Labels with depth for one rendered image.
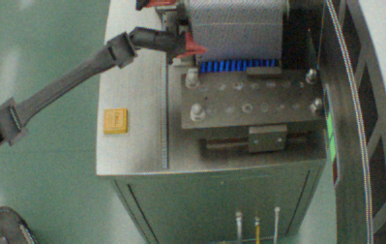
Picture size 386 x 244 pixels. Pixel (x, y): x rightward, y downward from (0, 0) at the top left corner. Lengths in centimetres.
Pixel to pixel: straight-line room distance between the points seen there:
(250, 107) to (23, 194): 150
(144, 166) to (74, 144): 115
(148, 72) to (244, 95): 34
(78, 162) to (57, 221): 34
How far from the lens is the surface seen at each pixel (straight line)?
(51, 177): 266
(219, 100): 150
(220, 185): 167
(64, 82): 135
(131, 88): 170
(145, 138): 162
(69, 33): 310
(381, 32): 91
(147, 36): 145
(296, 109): 150
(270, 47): 153
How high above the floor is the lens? 233
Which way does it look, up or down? 61 degrees down
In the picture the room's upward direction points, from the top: 8 degrees counter-clockwise
